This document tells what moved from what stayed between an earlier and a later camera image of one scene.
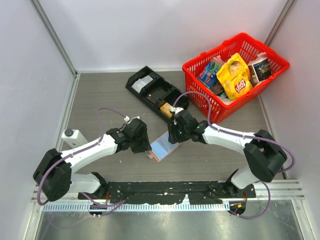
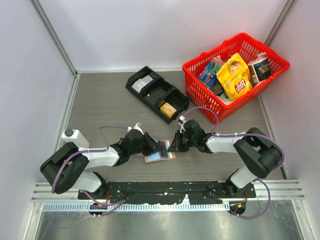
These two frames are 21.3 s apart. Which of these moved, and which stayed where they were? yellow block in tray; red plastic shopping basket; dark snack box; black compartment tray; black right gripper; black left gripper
Moved: black right gripper; black left gripper
Stayed: dark snack box; yellow block in tray; red plastic shopping basket; black compartment tray
